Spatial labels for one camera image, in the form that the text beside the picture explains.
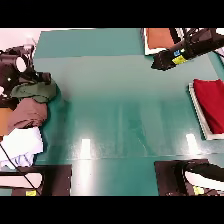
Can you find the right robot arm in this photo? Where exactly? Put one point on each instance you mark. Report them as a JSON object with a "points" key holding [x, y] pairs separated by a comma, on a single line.
{"points": [[200, 43]]}

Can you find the white board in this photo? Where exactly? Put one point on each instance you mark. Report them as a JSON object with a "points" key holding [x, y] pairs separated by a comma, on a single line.
{"points": [[200, 120], [150, 51]]}

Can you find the red garment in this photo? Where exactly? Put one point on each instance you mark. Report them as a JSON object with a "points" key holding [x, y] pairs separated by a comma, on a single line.
{"points": [[211, 103]]}

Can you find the black garment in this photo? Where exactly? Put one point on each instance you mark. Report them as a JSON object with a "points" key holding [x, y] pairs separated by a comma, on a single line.
{"points": [[6, 98]]}

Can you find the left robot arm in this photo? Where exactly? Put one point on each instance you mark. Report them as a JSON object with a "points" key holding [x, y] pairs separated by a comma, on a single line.
{"points": [[13, 62]]}

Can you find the green garment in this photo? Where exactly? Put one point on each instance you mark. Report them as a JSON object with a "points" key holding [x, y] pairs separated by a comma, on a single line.
{"points": [[35, 90]]}

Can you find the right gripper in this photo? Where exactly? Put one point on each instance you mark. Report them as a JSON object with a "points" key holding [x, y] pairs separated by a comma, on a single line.
{"points": [[163, 60]]}

